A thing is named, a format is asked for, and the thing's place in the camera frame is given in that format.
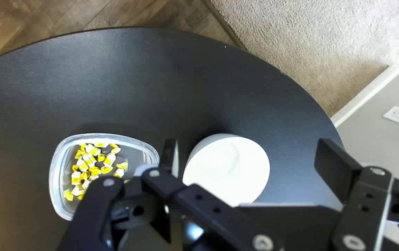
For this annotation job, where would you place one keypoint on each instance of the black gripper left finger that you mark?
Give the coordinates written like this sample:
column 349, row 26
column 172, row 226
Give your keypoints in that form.
column 169, row 155

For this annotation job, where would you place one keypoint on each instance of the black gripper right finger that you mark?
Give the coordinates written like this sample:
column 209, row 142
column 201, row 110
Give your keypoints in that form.
column 336, row 162

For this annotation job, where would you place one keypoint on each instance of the yellow food pieces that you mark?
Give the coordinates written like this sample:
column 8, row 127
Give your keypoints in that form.
column 89, row 164

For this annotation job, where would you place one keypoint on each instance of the clear plastic lunch box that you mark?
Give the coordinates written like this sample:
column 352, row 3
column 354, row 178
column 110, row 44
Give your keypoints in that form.
column 61, row 167

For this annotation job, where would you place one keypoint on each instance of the white round bowl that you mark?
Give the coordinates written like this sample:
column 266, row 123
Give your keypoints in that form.
column 229, row 167

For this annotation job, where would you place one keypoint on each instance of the black round table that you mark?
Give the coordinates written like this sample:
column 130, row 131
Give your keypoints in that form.
column 130, row 84

